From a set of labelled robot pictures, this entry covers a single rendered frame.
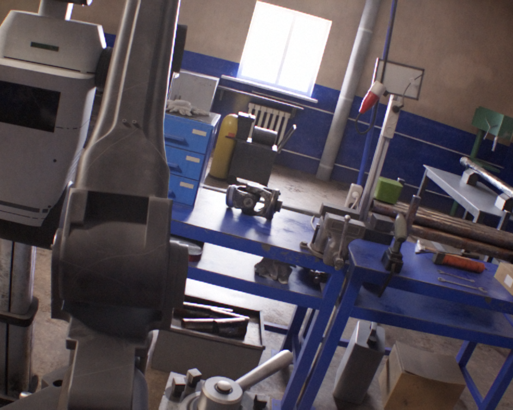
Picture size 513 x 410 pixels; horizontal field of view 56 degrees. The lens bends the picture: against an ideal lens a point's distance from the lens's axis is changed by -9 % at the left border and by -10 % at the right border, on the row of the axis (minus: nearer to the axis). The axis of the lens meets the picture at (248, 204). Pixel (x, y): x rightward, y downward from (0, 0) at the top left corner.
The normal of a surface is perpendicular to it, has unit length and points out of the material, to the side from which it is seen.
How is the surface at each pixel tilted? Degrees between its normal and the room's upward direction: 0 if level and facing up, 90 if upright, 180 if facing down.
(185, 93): 90
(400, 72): 90
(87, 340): 5
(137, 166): 44
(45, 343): 0
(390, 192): 93
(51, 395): 0
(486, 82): 90
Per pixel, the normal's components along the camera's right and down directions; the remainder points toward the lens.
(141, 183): 0.23, -0.43
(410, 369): 0.40, -0.86
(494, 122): -0.95, -0.18
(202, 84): -0.03, 0.31
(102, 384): 0.18, -0.90
